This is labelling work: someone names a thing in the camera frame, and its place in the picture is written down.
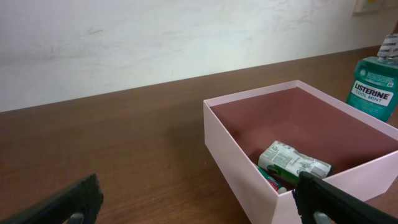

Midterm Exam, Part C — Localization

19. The pink open cardboard box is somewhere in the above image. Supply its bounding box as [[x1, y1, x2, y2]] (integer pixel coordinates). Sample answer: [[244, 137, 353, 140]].
[[203, 80, 397, 223]]

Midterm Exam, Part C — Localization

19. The white green packet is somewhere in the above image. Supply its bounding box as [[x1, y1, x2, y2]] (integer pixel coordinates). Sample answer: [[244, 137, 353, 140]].
[[257, 141, 333, 185]]

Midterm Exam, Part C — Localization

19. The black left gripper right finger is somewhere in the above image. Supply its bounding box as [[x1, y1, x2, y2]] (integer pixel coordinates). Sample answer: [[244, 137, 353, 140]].
[[293, 172, 397, 224]]

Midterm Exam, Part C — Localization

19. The teal mouthwash bottle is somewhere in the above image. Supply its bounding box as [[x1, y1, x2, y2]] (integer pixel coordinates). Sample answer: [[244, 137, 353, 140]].
[[346, 34, 397, 122]]

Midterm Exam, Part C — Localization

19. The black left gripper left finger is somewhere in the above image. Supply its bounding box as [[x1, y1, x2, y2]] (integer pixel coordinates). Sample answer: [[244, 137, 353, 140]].
[[1, 174, 104, 224]]

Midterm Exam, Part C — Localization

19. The green toothpaste tube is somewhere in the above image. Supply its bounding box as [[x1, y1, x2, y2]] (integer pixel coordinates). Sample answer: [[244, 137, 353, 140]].
[[255, 165, 287, 194]]

